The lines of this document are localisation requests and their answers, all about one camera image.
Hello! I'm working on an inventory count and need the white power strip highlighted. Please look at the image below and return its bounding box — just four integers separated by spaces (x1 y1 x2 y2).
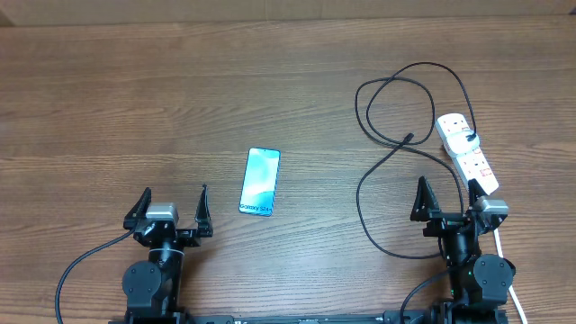
436 113 499 194

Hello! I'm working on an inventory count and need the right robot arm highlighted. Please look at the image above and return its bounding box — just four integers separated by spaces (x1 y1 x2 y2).
400 176 516 324

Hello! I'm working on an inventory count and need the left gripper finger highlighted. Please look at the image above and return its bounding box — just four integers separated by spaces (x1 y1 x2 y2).
123 187 152 230
194 184 213 238

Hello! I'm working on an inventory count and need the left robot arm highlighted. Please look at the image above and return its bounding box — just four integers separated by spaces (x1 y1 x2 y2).
122 185 213 323

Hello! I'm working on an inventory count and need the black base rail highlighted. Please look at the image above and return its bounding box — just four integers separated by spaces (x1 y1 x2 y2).
108 310 509 324

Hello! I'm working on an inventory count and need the white power strip cord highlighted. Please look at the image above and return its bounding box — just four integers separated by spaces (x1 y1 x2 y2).
492 228 528 324

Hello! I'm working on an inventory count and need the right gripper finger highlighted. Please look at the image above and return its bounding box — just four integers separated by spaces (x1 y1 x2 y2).
467 178 486 206
410 176 440 221

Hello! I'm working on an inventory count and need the white USB charger plug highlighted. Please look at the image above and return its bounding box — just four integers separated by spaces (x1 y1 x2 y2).
443 130 481 158

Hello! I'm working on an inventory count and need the Samsung Galaxy smartphone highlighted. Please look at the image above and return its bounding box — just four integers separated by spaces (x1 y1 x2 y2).
238 148 281 217

